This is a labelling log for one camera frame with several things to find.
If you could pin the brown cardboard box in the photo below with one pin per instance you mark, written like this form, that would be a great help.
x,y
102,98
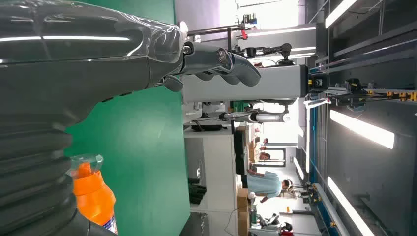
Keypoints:
x,y
242,199
243,224

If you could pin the white background desk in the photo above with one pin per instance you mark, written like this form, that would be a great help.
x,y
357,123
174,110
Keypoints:
x,y
215,169

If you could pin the black tube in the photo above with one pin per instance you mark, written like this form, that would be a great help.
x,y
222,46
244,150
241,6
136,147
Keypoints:
x,y
195,199
197,189
193,181

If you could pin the grey-white lift column machine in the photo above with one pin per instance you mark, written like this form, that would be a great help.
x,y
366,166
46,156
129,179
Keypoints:
x,y
244,83

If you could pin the long ceiling light strip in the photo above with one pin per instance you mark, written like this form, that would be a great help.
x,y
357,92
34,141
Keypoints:
x,y
298,167
338,11
361,129
348,206

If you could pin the black monitor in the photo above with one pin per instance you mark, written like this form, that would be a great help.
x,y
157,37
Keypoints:
x,y
240,151

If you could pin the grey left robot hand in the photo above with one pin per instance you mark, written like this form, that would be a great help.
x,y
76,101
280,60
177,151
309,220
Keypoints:
x,y
81,49

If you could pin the person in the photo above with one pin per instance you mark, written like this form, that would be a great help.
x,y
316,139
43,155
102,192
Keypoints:
x,y
264,184
264,156

